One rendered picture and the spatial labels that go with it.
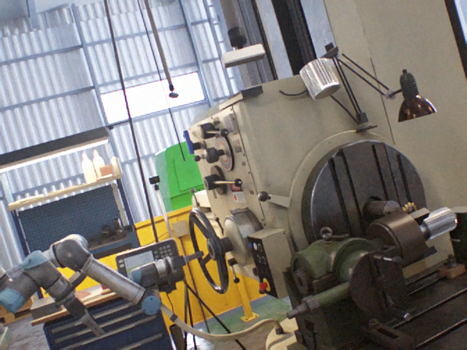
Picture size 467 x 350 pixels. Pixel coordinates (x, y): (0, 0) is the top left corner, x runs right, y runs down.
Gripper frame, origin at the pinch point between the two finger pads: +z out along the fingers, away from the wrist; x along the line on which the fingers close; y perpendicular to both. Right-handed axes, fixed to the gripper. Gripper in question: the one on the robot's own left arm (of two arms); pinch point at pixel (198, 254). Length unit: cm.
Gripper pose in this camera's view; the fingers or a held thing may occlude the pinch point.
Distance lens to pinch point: 226.9
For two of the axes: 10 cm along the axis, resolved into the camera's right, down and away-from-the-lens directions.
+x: -2.7, 2.3, 9.3
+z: 9.0, -2.8, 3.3
